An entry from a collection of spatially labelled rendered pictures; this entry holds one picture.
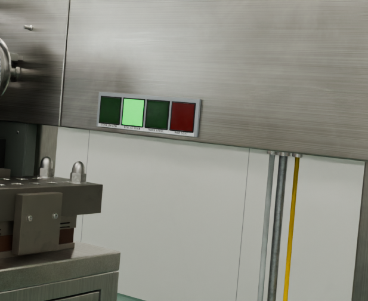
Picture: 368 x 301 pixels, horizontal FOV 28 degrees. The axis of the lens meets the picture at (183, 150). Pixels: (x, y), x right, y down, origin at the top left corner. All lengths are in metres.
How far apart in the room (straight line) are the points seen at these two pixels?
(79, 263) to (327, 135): 0.54
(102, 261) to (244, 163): 2.60
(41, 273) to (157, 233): 3.04
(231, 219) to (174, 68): 2.75
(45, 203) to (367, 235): 0.60
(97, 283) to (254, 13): 0.61
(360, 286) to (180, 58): 0.53
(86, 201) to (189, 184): 2.74
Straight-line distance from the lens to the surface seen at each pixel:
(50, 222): 1.45
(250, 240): 4.06
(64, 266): 1.44
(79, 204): 1.52
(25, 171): 1.70
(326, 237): 3.84
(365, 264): 1.40
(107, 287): 1.54
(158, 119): 1.42
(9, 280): 1.35
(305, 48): 1.27
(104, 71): 1.53
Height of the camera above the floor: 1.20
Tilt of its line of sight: 3 degrees down
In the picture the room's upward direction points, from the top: 5 degrees clockwise
